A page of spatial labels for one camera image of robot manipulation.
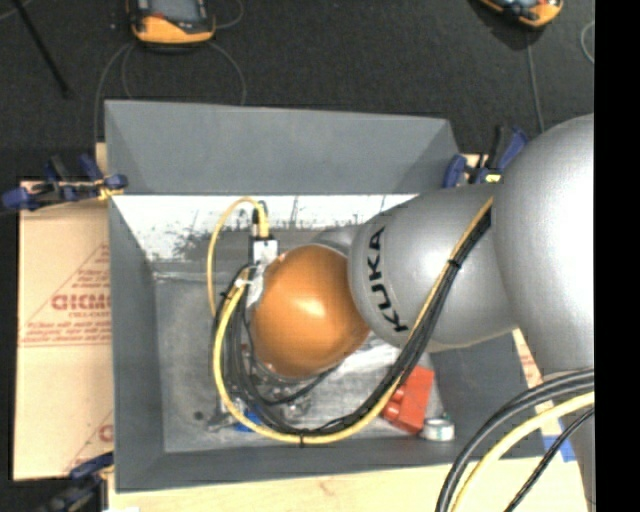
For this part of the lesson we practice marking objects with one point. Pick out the black cylinder on white bracket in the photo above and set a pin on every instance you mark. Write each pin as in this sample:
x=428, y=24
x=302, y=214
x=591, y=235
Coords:
x=263, y=250

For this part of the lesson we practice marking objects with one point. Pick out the red toy block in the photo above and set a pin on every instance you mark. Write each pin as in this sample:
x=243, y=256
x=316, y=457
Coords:
x=412, y=397

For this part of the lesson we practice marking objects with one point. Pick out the small blue object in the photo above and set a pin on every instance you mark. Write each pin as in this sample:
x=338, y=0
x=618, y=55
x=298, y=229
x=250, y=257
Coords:
x=251, y=419

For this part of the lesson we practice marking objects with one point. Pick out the grey metal bin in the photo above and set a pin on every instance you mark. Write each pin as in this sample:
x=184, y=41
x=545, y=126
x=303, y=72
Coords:
x=260, y=150

